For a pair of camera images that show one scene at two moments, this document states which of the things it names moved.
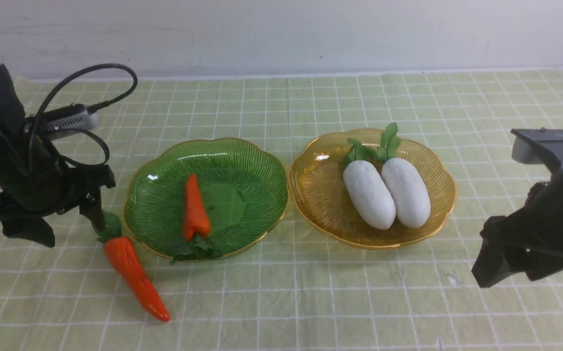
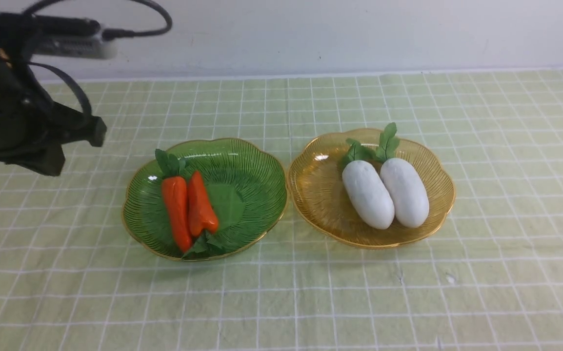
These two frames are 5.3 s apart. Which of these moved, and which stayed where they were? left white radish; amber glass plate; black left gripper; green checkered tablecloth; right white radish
Moved: black left gripper
Stayed: amber glass plate; green checkered tablecloth; right white radish; left white radish
